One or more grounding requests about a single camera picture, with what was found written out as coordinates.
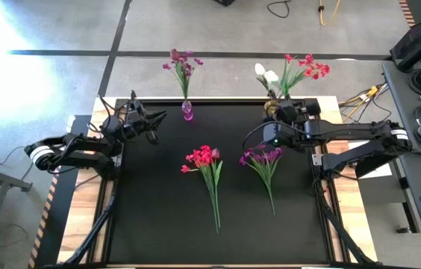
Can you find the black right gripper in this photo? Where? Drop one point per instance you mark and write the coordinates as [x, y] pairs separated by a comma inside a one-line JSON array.
[[298, 121]]

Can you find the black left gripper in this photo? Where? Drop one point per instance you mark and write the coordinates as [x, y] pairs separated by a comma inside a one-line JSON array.
[[134, 131]]

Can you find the red artificial flower bunch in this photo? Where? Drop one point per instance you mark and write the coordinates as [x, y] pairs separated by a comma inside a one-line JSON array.
[[201, 157], [292, 78]]

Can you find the white artificial tulip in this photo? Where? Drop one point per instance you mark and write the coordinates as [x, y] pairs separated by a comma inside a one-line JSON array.
[[259, 69], [271, 75]]

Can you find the purple artificial flower bunch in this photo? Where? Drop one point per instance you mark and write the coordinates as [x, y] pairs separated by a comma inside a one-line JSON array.
[[187, 68], [266, 166]]

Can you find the dark pink artificial tulip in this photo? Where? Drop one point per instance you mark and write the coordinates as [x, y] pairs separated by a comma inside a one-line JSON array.
[[175, 55]]

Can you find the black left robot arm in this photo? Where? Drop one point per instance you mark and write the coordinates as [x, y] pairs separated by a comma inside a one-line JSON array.
[[83, 149]]

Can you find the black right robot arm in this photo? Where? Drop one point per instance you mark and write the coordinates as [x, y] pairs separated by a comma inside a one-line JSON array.
[[345, 130]]

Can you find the yellow dimpled glass vase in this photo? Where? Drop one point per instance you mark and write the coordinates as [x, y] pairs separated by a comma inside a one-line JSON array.
[[270, 106]]

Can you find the pink ribbed glass vase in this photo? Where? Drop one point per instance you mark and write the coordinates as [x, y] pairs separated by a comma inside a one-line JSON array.
[[187, 111]]

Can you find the black work mat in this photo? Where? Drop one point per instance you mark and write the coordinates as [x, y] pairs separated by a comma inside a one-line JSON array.
[[225, 100]]

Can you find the grey side desk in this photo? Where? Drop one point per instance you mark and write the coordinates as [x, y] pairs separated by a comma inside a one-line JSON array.
[[408, 179]]

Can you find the black box with red top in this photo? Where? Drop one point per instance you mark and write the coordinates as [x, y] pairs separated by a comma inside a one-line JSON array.
[[414, 35]]

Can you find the grey metal stand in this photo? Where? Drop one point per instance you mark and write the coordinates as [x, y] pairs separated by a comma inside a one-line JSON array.
[[5, 182]]

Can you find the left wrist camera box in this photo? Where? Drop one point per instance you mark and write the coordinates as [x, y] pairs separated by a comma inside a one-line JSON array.
[[132, 112]]

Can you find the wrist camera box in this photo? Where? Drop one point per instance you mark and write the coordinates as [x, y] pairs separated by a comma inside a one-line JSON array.
[[132, 112], [281, 136]]

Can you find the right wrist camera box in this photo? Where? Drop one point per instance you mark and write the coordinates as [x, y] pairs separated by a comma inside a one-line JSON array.
[[281, 136]]

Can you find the black diagonal frame strut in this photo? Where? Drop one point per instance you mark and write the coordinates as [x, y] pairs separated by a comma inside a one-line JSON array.
[[343, 231], [92, 231]]

